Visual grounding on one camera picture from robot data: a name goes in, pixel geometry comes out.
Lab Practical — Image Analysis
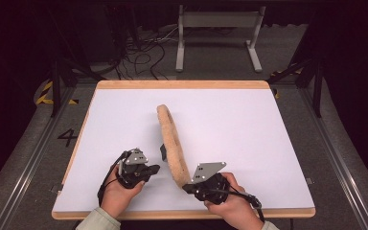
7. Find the black metal stand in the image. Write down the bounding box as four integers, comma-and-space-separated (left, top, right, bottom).
266, 58, 325, 118
49, 57, 106, 118

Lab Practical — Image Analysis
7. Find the dark equipment box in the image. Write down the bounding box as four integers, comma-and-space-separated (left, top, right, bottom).
76, 3, 132, 65

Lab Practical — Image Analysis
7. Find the tangle of black floor cables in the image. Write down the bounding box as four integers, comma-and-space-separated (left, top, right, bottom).
114, 27, 180, 81

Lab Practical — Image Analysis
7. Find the person's left hand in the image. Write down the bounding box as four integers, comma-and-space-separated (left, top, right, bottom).
100, 162, 147, 219

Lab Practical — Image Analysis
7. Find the person's right hand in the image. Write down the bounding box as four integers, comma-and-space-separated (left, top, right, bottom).
204, 172, 266, 230

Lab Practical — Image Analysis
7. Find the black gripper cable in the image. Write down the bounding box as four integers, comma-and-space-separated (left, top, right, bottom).
200, 188, 266, 224
97, 149, 128, 207

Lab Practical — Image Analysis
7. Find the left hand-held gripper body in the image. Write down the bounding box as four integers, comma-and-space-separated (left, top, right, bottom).
116, 148, 151, 190

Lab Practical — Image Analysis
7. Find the white table cover sheet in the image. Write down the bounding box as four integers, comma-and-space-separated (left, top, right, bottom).
52, 88, 315, 213

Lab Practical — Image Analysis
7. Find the aluminium floor rail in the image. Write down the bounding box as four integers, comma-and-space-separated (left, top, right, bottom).
0, 85, 78, 230
298, 85, 368, 230

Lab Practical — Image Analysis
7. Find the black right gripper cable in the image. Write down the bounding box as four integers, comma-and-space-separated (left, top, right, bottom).
200, 188, 266, 224

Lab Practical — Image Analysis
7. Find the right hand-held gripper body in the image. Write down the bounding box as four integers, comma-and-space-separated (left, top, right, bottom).
190, 161, 230, 206

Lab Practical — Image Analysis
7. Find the grey metal stand frame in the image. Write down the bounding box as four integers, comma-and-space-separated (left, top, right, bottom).
175, 4, 267, 74

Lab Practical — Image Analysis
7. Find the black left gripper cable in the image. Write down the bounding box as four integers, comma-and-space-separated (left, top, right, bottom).
97, 149, 128, 207

